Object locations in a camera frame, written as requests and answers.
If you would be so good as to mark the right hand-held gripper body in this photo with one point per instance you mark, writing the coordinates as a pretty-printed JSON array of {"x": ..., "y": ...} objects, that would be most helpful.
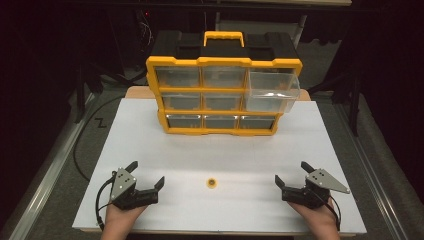
[{"x": 313, "y": 193}]

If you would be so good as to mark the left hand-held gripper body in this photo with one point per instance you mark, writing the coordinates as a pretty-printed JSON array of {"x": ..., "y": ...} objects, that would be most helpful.
[{"x": 124, "y": 186}]

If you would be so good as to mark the clear plastic drawer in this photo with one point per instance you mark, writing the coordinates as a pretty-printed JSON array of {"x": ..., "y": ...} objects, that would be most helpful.
[{"x": 270, "y": 89}]

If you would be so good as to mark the yellow and black organizer cabinet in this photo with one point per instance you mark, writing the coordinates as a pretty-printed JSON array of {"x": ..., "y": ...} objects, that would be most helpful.
[{"x": 206, "y": 90}]

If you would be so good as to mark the person's right hand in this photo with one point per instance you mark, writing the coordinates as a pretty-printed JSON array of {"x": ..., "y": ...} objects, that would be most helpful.
[{"x": 321, "y": 218}]

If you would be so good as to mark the person's left hand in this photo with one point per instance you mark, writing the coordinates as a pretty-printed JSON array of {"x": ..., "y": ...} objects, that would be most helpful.
[{"x": 120, "y": 217}]

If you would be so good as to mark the black metal stand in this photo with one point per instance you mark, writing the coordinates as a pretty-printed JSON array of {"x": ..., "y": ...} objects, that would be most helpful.
[
  {"x": 80, "y": 96},
  {"x": 355, "y": 106}
]

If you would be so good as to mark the set of closed clear drawers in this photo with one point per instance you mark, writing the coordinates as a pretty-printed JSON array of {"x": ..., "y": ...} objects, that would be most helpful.
[{"x": 178, "y": 76}]

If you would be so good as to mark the metal floor rail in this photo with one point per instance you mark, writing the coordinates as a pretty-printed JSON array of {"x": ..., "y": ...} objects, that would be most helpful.
[
  {"x": 46, "y": 176},
  {"x": 373, "y": 173}
]

